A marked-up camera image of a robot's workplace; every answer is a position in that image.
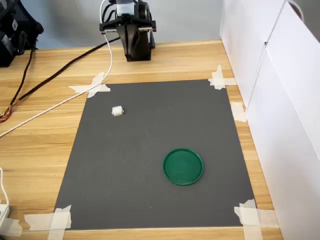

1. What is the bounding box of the small white plastic terminal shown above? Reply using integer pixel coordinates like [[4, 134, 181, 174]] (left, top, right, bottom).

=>
[[111, 105, 125, 118]]

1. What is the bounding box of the round green lid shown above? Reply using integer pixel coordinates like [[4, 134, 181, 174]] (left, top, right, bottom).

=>
[[162, 148, 205, 187]]

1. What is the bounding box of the white masking tape strip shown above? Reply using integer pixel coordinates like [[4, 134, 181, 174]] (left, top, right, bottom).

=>
[[239, 198, 264, 240], [86, 71, 105, 99], [47, 204, 73, 240], [0, 217, 24, 238], [211, 65, 226, 91], [233, 206, 280, 229], [207, 77, 237, 87], [68, 83, 112, 94], [23, 212, 72, 232], [230, 101, 248, 123]]

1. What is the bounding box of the dark grey mat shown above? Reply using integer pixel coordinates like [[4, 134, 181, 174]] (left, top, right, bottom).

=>
[[54, 79, 258, 230]]

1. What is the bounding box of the black device box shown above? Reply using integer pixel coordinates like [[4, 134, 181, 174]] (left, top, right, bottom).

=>
[[0, 0, 45, 68]]

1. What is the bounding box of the white partition panel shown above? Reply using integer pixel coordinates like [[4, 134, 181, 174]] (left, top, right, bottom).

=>
[[219, 0, 287, 115], [246, 0, 320, 240]]

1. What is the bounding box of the white power adapter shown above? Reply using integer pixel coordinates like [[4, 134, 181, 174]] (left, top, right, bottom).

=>
[[0, 203, 11, 226]]

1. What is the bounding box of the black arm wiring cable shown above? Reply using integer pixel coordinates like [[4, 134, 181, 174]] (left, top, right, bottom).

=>
[[102, 0, 118, 25]]

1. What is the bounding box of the white camera cable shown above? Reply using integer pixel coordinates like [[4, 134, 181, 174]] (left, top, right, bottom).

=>
[[0, 0, 114, 138]]

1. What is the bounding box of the white grey camera box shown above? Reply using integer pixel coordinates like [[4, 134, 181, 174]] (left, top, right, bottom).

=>
[[116, 0, 137, 20]]

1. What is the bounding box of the black braided cable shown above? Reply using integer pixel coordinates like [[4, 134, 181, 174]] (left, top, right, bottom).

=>
[[0, 36, 124, 124]]

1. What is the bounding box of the thin black cable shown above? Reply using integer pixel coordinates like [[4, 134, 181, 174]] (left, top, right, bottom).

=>
[[9, 44, 36, 106]]

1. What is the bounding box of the white adapter cable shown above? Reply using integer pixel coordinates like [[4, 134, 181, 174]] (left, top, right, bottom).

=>
[[0, 166, 10, 207]]

